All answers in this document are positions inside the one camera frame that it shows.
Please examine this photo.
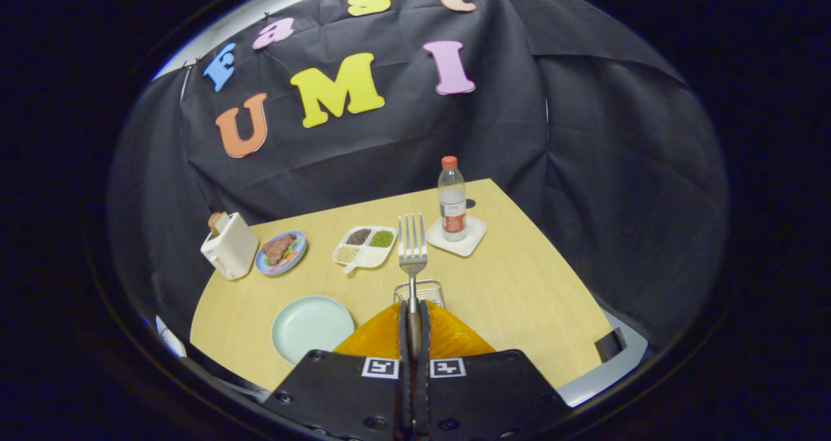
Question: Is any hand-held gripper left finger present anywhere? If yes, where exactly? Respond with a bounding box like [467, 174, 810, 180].
[263, 300, 414, 440]

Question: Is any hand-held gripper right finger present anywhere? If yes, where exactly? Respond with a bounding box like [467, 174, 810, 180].
[419, 300, 572, 440]

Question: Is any metal fork with wooden handle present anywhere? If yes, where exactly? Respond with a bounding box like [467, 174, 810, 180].
[397, 213, 428, 360]

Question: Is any clear plastic cutlery holder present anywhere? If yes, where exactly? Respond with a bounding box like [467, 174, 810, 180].
[393, 280, 446, 309]

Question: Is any pale green plate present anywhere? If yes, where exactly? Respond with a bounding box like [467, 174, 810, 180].
[271, 296, 355, 365]

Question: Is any white divided tray of beans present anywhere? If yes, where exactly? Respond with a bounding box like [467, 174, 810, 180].
[332, 225, 397, 275]

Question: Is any white square coaster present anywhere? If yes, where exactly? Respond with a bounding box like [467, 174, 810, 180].
[426, 216, 487, 258]

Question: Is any blue plate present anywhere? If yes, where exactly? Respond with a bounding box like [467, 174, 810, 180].
[254, 231, 307, 277]

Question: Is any clear water bottle red cap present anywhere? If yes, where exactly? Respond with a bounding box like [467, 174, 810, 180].
[438, 156, 468, 242]

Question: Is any cooked meat slice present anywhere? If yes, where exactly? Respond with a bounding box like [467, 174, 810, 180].
[262, 234, 298, 265]

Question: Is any white toaster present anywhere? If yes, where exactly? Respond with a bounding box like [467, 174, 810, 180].
[201, 212, 259, 281]

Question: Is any white panel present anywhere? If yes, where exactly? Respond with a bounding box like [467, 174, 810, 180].
[155, 316, 188, 357]

